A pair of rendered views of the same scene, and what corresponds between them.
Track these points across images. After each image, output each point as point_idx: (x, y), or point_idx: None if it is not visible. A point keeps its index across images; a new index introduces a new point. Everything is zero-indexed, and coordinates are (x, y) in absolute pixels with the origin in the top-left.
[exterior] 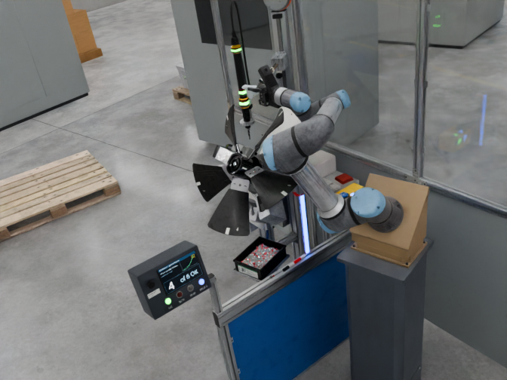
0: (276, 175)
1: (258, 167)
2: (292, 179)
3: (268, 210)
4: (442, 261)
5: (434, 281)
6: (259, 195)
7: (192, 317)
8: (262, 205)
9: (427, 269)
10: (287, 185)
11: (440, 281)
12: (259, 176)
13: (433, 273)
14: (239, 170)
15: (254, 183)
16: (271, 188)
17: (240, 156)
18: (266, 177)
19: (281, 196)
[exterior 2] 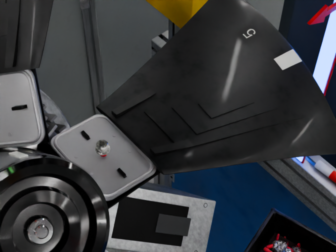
0: (161, 69)
1: (66, 138)
2: (211, 17)
3: (200, 203)
4: (148, 6)
5: (137, 59)
6: (280, 155)
7: None
8: (165, 223)
9: (123, 52)
10: (246, 37)
11: (147, 47)
12: (163, 130)
13: (134, 46)
14: (108, 212)
15: (208, 158)
16: (252, 94)
17: (38, 168)
18: (174, 104)
19: (301, 72)
